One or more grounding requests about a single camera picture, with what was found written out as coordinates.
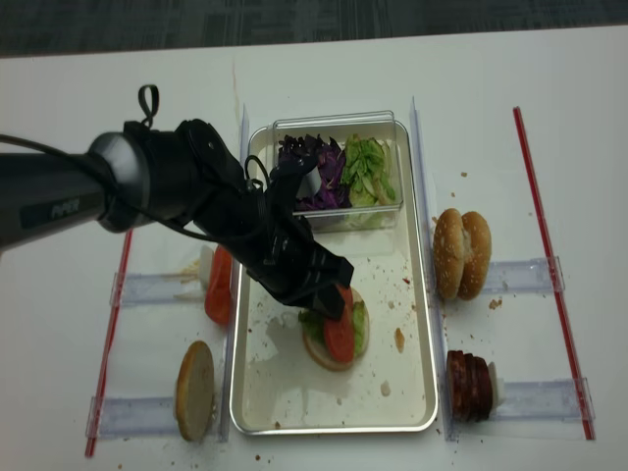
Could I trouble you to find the bread crumb piece on tray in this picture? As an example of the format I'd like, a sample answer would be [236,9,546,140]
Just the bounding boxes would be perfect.
[394,328,405,353]

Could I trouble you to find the long clear divider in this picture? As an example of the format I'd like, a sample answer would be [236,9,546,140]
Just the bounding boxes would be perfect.
[409,97,458,444]
[217,104,249,444]

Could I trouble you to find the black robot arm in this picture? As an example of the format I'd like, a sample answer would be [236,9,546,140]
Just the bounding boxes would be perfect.
[1,120,353,320]

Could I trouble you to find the red tomato slice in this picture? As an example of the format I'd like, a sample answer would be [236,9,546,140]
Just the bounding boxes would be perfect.
[323,286,355,364]

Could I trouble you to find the sesame burger bun right half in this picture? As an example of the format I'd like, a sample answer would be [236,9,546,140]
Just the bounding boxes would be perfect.
[457,211,492,300]

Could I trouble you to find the white plastic stopper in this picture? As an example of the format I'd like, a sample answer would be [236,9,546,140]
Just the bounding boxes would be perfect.
[198,245,214,289]
[488,362,505,411]

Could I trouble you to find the clear plastic salad box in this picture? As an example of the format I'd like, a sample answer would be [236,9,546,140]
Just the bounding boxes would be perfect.
[269,111,403,233]

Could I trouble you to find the bottom bun on tray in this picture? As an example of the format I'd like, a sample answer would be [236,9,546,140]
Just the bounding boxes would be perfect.
[298,288,370,371]

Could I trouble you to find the lettuce leaf on bun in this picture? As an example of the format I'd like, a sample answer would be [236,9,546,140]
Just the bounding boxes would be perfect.
[298,289,370,369]

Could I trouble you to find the right red tape strip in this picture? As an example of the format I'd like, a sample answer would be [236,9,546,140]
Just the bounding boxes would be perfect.
[512,106,597,441]

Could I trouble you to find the right long clear divider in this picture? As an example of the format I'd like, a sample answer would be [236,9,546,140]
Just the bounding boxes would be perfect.
[409,97,458,444]

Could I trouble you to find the shredded purple cabbage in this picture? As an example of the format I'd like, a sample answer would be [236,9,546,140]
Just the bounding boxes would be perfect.
[278,134,351,212]

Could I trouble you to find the red tomato slices stack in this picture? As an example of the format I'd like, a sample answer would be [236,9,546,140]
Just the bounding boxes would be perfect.
[204,245,233,326]

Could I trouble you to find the left red tape strip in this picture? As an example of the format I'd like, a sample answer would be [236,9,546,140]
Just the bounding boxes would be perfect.
[84,230,133,458]

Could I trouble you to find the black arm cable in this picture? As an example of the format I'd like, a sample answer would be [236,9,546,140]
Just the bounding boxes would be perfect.
[0,83,276,236]

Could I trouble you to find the left long clear divider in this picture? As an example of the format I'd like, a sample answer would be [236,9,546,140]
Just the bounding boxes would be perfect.
[217,104,249,444]

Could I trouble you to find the sliced meat patties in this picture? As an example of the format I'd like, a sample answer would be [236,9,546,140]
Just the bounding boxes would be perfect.
[446,350,495,423]

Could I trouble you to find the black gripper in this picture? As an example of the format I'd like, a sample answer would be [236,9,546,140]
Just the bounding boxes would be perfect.
[177,120,353,321]

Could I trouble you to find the upper left clear rail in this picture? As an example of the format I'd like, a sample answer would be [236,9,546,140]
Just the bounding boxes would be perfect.
[110,273,205,307]

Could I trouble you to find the white plastic stopper right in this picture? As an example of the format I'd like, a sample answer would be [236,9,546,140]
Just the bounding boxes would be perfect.
[488,362,505,411]

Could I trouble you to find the bun half standing left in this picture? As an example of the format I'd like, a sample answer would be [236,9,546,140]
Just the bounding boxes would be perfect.
[175,340,214,442]

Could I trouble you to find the white plastic stopper left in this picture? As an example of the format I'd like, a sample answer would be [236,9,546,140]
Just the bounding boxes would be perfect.
[198,245,214,289]

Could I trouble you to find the sesame burger bun half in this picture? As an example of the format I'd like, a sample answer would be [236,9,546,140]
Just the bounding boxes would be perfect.
[433,208,465,299]
[457,211,492,300]

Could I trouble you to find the lower left clear rail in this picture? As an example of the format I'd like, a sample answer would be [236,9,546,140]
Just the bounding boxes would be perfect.
[85,396,179,440]

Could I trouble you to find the red tape strip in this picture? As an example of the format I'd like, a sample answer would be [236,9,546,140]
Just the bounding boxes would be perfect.
[512,106,597,441]
[84,230,133,458]

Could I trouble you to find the upper right clear rail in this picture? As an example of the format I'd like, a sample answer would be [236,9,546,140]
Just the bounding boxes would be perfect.
[481,257,565,294]

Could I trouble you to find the clear rail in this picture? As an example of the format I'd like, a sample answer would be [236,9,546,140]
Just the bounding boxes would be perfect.
[481,257,565,294]
[110,273,205,307]
[85,396,179,440]

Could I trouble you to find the chopped green lettuce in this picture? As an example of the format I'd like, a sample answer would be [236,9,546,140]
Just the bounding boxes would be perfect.
[340,133,396,207]

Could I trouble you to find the white metal tray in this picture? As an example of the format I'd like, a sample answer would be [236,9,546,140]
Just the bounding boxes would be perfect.
[230,122,438,436]

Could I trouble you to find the sesame burger bun left half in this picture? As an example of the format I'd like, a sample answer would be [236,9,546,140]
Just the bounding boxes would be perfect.
[433,208,465,299]

